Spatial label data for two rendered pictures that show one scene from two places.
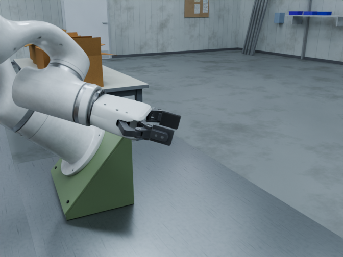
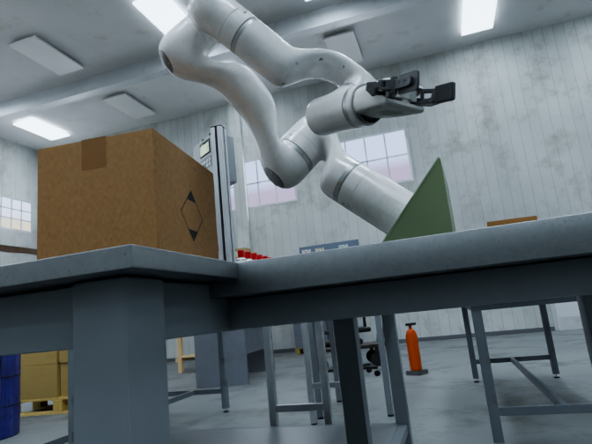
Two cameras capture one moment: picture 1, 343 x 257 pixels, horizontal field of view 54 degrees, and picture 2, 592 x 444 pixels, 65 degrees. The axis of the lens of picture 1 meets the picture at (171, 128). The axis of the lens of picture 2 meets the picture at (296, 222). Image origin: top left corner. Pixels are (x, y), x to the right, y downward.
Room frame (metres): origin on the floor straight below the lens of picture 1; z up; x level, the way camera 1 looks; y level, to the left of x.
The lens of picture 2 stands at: (-0.07, -0.35, 0.76)
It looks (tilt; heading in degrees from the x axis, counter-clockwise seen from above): 11 degrees up; 46
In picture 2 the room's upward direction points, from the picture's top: 6 degrees counter-clockwise
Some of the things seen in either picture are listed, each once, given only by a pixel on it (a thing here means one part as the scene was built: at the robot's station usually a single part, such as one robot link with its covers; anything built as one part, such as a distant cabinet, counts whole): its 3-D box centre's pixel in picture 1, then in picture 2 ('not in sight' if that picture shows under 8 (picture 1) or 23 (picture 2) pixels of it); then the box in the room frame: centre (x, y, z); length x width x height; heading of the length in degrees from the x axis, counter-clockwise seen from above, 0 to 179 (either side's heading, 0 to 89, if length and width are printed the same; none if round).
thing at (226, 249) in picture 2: not in sight; (224, 211); (0.92, 1.05, 1.16); 0.04 x 0.04 x 0.67; 29
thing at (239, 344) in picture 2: not in sight; (237, 350); (3.93, 5.20, 0.38); 1.43 x 0.74 x 0.77; 36
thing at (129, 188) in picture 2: not in sight; (137, 222); (0.37, 0.57, 0.99); 0.30 x 0.24 x 0.27; 35
